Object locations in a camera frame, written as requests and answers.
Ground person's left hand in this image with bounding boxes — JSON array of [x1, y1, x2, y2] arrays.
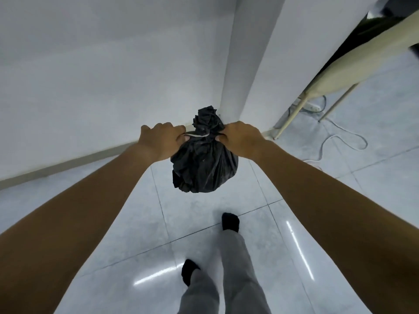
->
[[138, 122, 190, 162]]

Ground person's right hand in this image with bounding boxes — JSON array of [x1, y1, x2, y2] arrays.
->
[[214, 121, 270, 159]]

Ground black garbage bag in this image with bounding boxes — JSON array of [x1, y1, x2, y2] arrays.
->
[[170, 106, 239, 193]]

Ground person's right forearm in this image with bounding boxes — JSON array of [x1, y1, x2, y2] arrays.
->
[[252, 141, 419, 314]]

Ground person's left forearm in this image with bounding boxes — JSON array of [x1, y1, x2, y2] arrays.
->
[[0, 143, 161, 314]]

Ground black sock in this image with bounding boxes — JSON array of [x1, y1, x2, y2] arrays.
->
[[222, 212, 240, 232], [181, 259, 201, 287]]

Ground white power strip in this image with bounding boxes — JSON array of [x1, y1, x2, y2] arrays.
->
[[294, 99, 322, 113]]

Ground grey trousers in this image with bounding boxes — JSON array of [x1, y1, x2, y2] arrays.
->
[[178, 229, 272, 314]]

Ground cream ironing board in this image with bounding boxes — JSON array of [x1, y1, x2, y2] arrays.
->
[[273, 11, 419, 140]]

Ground white cable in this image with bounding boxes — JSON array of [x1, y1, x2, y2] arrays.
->
[[288, 96, 368, 167]]

